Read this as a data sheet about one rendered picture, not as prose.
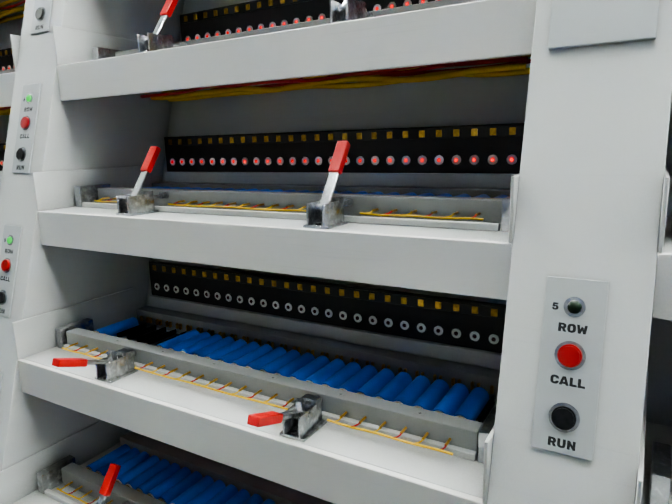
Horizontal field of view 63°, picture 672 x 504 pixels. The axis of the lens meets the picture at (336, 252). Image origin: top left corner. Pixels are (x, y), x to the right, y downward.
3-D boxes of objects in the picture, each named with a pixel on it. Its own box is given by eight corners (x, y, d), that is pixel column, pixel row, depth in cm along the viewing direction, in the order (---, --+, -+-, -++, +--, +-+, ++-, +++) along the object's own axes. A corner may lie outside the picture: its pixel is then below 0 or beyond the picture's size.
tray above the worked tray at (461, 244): (510, 301, 42) (517, 115, 39) (41, 245, 72) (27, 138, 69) (554, 252, 59) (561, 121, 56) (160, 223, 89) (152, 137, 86)
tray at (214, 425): (484, 558, 41) (488, 442, 39) (21, 392, 71) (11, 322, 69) (536, 434, 58) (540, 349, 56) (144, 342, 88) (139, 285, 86)
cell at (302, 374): (330, 371, 64) (299, 393, 58) (317, 368, 65) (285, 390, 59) (330, 356, 63) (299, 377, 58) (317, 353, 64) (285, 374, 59)
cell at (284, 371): (316, 368, 65) (284, 389, 59) (303, 365, 66) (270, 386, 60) (315, 353, 64) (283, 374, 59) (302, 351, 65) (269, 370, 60)
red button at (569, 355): (580, 369, 37) (583, 346, 37) (555, 365, 38) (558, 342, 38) (582, 368, 38) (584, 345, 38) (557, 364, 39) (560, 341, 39)
